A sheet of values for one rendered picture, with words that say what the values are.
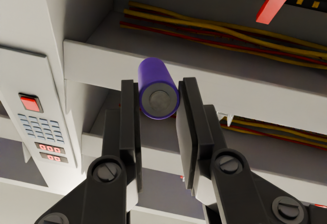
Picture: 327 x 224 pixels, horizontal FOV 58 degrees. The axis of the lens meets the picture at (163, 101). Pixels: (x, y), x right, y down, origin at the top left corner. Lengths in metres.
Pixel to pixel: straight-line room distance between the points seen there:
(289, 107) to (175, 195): 0.43
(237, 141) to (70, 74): 0.35
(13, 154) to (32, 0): 0.54
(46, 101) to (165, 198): 0.41
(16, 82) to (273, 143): 0.45
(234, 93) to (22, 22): 0.21
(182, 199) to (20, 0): 0.55
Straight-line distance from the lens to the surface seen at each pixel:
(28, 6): 0.28
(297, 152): 0.61
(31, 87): 0.37
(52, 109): 0.39
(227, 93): 0.31
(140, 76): 0.15
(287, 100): 0.33
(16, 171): 0.75
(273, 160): 0.57
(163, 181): 0.71
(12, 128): 0.51
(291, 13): 0.49
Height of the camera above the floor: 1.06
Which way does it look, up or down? 54 degrees up
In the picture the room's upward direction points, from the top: 167 degrees counter-clockwise
